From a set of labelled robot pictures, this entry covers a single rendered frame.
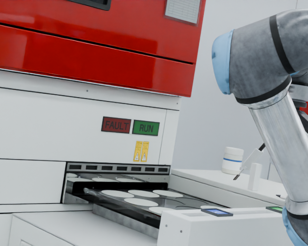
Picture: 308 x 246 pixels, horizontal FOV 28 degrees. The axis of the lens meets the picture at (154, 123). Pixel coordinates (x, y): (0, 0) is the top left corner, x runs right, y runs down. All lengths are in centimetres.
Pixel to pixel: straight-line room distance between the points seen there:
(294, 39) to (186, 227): 49
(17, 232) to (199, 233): 61
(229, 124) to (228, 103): 16
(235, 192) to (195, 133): 248
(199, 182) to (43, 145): 56
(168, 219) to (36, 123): 57
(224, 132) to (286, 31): 357
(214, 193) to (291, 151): 81
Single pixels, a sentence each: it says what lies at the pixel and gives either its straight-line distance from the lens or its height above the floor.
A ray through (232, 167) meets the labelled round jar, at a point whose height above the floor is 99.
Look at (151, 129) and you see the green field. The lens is 207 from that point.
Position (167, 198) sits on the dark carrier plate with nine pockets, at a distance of 193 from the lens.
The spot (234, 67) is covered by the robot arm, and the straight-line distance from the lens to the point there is 116.
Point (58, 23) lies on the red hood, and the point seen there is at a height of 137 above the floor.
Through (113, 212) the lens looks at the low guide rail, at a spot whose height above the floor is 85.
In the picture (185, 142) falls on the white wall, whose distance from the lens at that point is 437.
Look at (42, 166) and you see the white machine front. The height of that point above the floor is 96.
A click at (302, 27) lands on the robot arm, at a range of 114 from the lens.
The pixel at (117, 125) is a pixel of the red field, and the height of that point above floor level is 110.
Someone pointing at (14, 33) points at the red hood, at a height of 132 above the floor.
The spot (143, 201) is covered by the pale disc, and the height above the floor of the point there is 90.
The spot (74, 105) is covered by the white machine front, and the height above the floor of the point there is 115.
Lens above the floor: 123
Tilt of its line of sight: 3 degrees down
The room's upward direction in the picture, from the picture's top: 9 degrees clockwise
